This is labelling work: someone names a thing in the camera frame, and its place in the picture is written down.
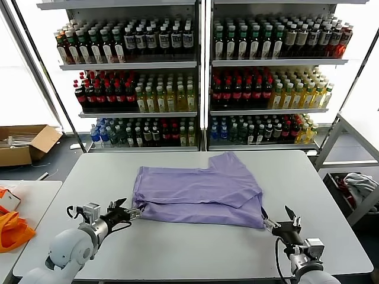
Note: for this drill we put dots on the small cola bottle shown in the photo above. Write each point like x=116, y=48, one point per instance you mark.
x=285, y=132
x=294, y=131
x=175, y=136
x=166, y=136

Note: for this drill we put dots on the blue label water bottle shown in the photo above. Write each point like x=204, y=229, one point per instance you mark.
x=95, y=137
x=104, y=138
x=223, y=134
x=213, y=134

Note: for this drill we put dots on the white packing material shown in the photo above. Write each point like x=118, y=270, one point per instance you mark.
x=17, y=141

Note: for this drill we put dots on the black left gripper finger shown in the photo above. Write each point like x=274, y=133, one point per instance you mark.
x=115, y=205
x=135, y=212

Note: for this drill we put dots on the dark slanted frame pole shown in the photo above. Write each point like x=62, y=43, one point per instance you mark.
x=71, y=130
x=356, y=78

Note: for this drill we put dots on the grey metal shelf unit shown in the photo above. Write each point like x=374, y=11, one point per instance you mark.
x=266, y=62
x=133, y=65

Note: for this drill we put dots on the small dark bottle white cap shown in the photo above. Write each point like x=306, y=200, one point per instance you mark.
x=260, y=134
x=251, y=135
x=130, y=138
x=138, y=138

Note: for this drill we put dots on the orange cloth bag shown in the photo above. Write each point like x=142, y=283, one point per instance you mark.
x=12, y=233

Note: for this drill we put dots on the green label tea bottle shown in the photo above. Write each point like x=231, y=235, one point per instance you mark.
x=83, y=51
x=95, y=51
x=242, y=47
x=107, y=51
x=277, y=47
x=72, y=51
x=230, y=47
x=119, y=51
x=254, y=47
x=266, y=47
x=219, y=47

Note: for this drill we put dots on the purple t-shirt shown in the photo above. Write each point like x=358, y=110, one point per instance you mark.
x=201, y=192

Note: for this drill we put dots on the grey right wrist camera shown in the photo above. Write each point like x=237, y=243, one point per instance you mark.
x=314, y=247

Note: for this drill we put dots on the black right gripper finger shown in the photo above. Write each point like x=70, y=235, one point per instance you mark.
x=271, y=225
x=295, y=222

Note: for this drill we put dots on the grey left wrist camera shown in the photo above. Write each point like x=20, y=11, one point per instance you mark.
x=89, y=211

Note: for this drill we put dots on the grey metal table frame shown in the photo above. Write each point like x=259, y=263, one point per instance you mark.
x=328, y=145

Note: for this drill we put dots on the white and orange carton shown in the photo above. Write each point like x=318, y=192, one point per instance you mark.
x=10, y=201

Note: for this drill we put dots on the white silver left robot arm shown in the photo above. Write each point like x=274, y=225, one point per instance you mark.
x=68, y=245

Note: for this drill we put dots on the open cardboard box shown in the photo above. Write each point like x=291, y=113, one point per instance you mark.
x=17, y=155

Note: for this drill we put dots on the white grey garment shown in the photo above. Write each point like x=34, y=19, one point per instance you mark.
x=358, y=185

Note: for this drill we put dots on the small yellow green bottle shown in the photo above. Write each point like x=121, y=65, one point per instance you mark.
x=192, y=137
x=183, y=137
x=311, y=133
x=302, y=134

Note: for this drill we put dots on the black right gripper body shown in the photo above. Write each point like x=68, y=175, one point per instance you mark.
x=290, y=233

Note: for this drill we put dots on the white strip on floor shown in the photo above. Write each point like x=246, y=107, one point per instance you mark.
x=43, y=175

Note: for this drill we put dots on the red garment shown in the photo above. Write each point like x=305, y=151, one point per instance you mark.
x=350, y=201

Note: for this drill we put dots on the green tinted water bottle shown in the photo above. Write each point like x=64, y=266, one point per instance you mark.
x=113, y=138
x=234, y=134
x=242, y=134

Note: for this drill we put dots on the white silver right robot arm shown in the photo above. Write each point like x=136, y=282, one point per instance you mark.
x=302, y=263

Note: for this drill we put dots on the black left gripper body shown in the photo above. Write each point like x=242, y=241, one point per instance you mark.
x=115, y=219

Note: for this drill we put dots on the black plastic crate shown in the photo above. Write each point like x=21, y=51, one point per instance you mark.
x=334, y=192

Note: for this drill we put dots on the red cap cola bottle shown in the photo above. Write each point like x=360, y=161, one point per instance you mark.
x=90, y=99
x=217, y=94
x=257, y=94
x=227, y=94
x=80, y=99
x=120, y=99
x=110, y=99
x=237, y=94
x=100, y=99
x=130, y=99
x=267, y=94
x=247, y=94

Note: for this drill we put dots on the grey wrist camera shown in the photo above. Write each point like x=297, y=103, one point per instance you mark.
x=314, y=247
x=89, y=211

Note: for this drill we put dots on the orange red tea bottle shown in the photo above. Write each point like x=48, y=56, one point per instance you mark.
x=343, y=45
x=61, y=50

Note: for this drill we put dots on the yellow drink bottle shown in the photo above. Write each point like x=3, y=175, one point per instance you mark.
x=181, y=100
x=191, y=100
x=316, y=99
x=150, y=102
x=161, y=102
x=325, y=99
x=297, y=99
x=307, y=99
x=277, y=99
x=170, y=102
x=287, y=99
x=141, y=102

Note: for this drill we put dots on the dark bottle black white label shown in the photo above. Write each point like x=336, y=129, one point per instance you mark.
x=164, y=41
x=335, y=40
x=313, y=40
x=129, y=43
x=140, y=41
x=324, y=40
x=175, y=41
x=187, y=40
x=151, y=41

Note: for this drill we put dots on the dark bottle beige label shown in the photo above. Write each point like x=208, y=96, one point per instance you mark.
x=291, y=40
x=302, y=40

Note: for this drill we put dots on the small dark bottle white label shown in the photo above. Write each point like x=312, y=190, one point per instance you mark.
x=277, y=132
x=269, y=133
x=147, y=136
x=155, y=136

